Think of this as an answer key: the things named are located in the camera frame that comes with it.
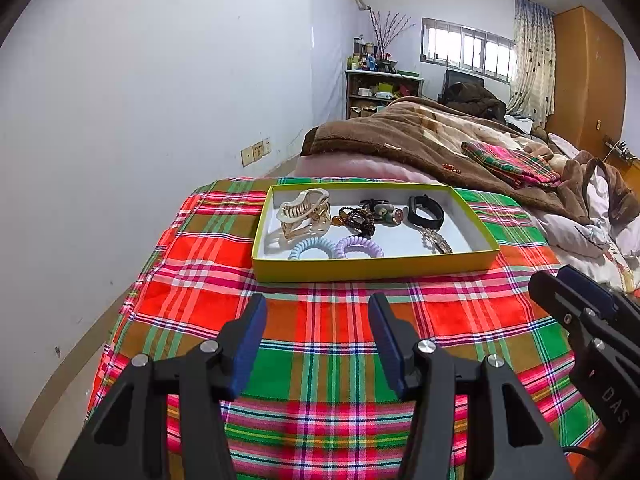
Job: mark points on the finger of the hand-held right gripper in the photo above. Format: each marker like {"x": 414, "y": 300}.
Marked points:
{"x": 555, "y": 297}
{"x": 587, "y": 287}

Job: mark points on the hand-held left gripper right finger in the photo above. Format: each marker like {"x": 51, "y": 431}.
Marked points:
{"x": 385, "y": 347}

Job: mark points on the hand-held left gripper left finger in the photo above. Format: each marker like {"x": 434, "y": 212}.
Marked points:
{"x": 250, "y": 342}

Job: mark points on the yellow-green shallow cardboard box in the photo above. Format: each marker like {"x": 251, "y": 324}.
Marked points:
{"x": 375, "y": 267}

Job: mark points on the rhinestone hair clip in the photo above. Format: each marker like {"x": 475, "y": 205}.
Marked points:
{"x": 437, "y": 241}

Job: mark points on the white quilt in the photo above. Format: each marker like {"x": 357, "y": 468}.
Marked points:
{"x": 590, "y": 235}

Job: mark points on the bright plaid cloth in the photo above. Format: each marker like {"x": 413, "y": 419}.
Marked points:
{"x": 325, "y": 320}

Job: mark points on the black wristband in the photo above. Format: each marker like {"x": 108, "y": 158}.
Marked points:
{"x": 425, "y": 222}

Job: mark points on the beige hair claw clip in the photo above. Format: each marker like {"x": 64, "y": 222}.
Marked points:
{"x": 300, "y": 210}

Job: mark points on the folded plaid cloth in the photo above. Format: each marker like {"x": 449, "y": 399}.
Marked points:
{"x": 510, "y": 162}

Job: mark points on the red bead trinket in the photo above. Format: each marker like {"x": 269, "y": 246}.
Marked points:
{"x": 451, "y": 167}

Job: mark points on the pink bed sheet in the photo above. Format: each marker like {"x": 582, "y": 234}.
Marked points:
{"x": 350, "y": 165}

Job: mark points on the dark brown jacket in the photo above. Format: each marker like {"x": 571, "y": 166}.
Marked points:
{"x": 475, "y": 102}

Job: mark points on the wooden wardrobe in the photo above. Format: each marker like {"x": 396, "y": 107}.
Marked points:
{"x": 585, "y": 75}

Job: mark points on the brown fleece blanket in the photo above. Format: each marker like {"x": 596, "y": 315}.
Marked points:
{"x": 400, "y": 135}

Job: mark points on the patterned curtain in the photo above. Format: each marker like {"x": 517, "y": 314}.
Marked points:
{"x": 532, "y": 60}

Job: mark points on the black chair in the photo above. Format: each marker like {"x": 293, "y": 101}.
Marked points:
{"x": 462, "y": 77}

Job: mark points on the cluttered storage shelf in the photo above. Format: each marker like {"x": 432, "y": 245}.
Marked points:
{"x": 360, "y": 90}

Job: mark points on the barred window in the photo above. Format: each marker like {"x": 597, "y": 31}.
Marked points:
{"x": 465, "y": 50}

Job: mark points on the group of bottles and jars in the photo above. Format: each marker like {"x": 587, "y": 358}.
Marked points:
{"x": 370, "y": 57}

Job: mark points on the dried flower branches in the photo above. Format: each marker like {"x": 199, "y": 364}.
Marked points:
{"x": 387, "y": 30}

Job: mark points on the wall power outlet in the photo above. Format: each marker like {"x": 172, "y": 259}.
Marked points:
{"x": 255, "y": 152}

